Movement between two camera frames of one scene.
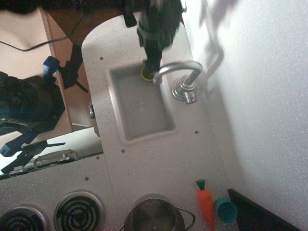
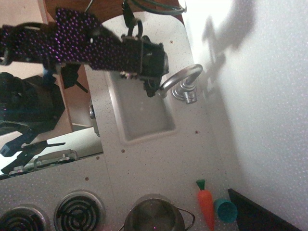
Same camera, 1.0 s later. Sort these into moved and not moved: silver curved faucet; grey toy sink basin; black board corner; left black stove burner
Moved: silver curved faucet
Not moved: left black stove burner; black board corner; grey toy sink basin
